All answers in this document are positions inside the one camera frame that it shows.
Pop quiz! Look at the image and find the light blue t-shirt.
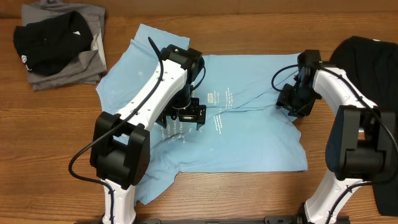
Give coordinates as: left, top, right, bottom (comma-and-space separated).
95, 23, 308, 205

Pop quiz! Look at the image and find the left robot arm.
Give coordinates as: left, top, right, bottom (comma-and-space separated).
90, 45, 206, 223

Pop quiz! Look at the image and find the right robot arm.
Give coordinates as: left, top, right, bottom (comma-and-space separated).
264, 50, 397, 224

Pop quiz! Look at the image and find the black garment at right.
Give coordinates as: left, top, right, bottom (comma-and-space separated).
330, 36, 397, 217

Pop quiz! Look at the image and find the folded grey garment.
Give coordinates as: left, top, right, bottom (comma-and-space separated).
21, 1, 107, 91

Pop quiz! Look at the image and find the folded black polo shirt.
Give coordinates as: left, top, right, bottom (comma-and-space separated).
13, 11, 93, 77

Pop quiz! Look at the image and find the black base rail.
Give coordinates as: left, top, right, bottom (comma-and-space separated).
133, 215, 352, 224

